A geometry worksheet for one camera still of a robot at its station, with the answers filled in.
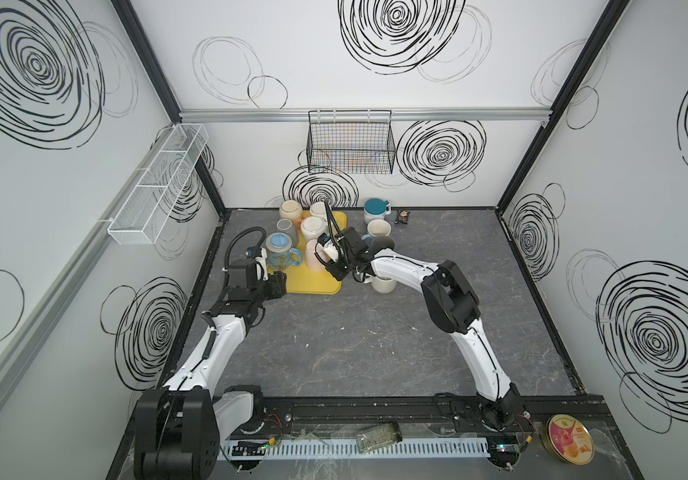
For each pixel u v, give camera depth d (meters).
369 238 1.00
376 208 1.12
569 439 0.67
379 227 1.03
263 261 0.77
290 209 1.09
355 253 0.79
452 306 0.58
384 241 0.97
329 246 0.89
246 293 0.64
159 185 0.72
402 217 1.16
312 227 1.03
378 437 0.68
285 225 1.02
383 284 0.92
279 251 0.95
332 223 0.79
